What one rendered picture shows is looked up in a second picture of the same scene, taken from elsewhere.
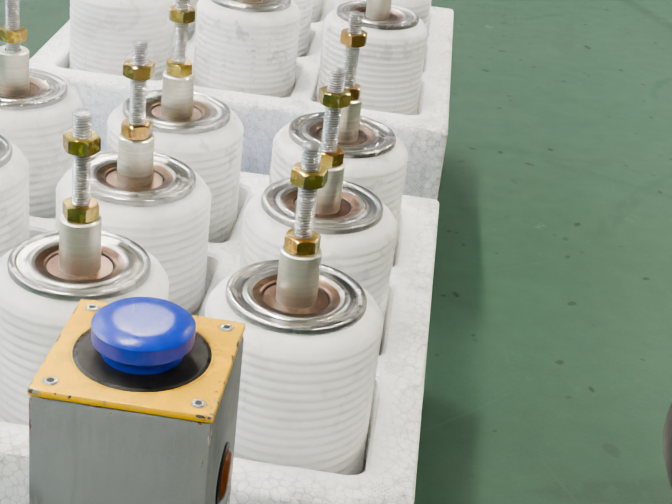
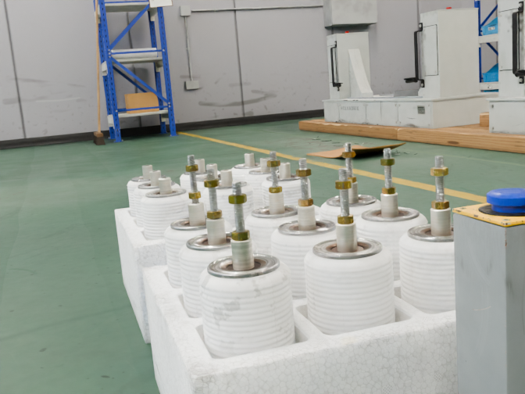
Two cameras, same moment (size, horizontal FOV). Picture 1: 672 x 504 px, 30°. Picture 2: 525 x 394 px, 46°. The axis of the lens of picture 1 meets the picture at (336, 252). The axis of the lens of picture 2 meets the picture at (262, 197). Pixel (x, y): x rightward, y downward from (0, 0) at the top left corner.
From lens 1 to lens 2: 46 cm
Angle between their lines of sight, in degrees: 25
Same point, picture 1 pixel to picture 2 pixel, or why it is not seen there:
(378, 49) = (297, 188)
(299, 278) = (447, 220)
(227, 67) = (231, 216)
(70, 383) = (513, 218)
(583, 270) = not seen: hidden behind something
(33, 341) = (358, 281)
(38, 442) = (510, 251)
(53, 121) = (229, 229)
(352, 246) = (421, 221)
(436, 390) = not seen: hidden behind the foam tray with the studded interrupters
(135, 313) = (505, 191)
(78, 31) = (154, 220)
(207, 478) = not seen: outside the picture
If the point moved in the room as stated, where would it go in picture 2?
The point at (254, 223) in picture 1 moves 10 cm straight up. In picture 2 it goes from (373, 227) to (369, 148)
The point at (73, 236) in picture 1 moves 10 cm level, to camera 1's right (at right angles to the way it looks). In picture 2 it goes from (350, 231) to (429, 216)
